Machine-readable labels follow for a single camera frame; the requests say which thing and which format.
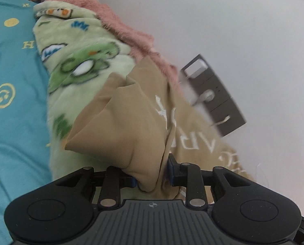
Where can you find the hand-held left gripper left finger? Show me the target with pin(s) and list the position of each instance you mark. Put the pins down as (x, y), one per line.
(112, 183)

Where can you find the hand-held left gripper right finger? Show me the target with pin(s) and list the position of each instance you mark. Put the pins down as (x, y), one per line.
(170, 171)

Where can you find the tan sweatshirt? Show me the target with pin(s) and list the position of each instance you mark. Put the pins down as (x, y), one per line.
(131, 122)

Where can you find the white plug adapter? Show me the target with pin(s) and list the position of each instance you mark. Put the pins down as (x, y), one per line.
(195, 67)

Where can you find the green printed fleece blanket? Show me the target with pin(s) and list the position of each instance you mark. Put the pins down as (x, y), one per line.
(75, 56)

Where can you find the teal printed bedsheet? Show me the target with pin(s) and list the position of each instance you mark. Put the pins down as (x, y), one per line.
(14, 81)

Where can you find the pink fluffy blanket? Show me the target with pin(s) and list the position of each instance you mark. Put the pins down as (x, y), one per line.
(121, 28)

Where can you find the grey wall socket panel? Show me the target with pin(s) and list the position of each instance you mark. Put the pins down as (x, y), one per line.
(218, 99)

